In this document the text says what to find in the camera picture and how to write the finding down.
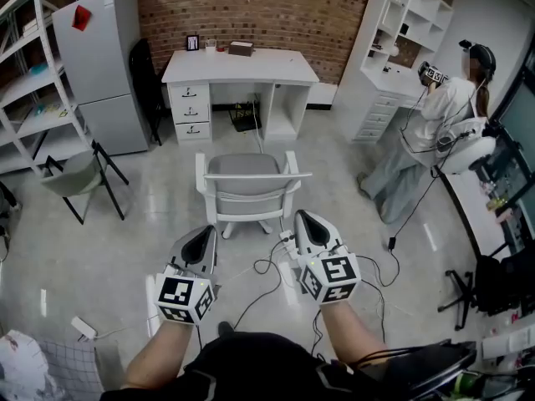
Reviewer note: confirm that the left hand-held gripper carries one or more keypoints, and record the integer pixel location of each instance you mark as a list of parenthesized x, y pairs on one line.
[(179, 295)]

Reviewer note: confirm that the person's left forearm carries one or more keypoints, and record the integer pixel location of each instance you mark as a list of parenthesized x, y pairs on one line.
[(159, 353)]

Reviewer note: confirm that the white chair with gray seat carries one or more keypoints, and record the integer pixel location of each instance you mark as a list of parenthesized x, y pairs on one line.
[(242, 169)]

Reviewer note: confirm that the white drawer with black handle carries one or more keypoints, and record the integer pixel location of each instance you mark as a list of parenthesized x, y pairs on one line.
[(193, 131), (191, 114), (190, 95)]

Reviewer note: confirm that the white desk with drawers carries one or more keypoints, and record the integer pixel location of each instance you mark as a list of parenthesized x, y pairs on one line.
[(238, 67)]

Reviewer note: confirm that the glass tank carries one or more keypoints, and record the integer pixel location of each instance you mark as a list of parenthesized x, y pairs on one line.
[(514, 148)]

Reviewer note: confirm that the black power adapter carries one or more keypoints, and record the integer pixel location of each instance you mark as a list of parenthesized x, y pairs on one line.
[(392, 243)]

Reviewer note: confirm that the black picture frame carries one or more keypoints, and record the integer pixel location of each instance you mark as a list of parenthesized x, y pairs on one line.
[(192, 43)]

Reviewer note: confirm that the white hutch cabinet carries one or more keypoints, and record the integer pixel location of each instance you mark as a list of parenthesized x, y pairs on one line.
[(376, 111)]

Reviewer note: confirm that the checked cloth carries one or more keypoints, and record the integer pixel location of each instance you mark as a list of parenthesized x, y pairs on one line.
[(75, 370)]

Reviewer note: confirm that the person's left black shoe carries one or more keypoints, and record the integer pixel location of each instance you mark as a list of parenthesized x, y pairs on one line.
[(226, 328)]

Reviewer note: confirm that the white patterned sheet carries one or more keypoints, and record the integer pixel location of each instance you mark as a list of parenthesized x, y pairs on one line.
[(21, 366)]

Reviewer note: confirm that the black router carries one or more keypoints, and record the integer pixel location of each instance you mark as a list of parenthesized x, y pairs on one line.
[(244, 121)]

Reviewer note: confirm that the white shelving rack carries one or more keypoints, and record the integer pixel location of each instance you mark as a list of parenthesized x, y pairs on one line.
[(25, 86)]

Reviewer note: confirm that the black folding chair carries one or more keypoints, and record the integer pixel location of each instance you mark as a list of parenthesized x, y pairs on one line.
[(144, 77)]

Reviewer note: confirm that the brown tissue box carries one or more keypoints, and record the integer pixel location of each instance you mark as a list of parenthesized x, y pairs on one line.
[(241, 49)]

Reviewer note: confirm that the white pen cup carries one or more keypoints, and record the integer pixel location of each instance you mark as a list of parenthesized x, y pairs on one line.
[(210, 45)]

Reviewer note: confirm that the black stand with bag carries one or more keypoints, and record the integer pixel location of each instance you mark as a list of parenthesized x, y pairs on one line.
[(497, 284)]

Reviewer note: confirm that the white table with black edge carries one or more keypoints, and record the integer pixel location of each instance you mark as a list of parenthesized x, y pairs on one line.
[(472, 203)]

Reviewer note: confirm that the person's right forearm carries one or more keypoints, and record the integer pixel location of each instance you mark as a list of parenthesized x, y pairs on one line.
[(347, 332)]

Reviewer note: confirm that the gray refrigerator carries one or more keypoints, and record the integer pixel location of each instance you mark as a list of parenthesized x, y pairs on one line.
[(100, 77)]

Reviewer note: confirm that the person's black clothing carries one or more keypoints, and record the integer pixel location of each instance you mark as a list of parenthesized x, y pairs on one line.
[(251, 370)]

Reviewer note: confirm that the black flat pack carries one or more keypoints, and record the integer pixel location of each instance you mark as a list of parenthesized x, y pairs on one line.
[(426, 366)]

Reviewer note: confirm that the gray chair with black legs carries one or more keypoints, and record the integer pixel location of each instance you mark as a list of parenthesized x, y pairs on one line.
[(79, 174)]

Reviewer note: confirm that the red paper sheet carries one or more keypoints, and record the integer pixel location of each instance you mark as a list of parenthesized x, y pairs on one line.
[(81, 17)]

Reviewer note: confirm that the black tripod device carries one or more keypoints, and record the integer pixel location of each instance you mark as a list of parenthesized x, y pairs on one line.
[(5, 207)]

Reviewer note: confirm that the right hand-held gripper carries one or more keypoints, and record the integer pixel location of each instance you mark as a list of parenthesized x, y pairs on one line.
[(332, 276)]

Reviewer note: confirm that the small white power strip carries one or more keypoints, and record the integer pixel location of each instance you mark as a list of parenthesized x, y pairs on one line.
[(83, 327)]

